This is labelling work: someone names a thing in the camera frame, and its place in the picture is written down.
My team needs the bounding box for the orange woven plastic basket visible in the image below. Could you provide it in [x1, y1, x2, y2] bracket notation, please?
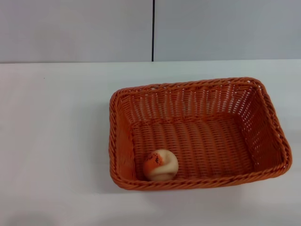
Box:
[109, 76, 293, 191]

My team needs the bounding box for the peach with red blush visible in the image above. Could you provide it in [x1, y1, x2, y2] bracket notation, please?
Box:
[143, 149, 179, 181]

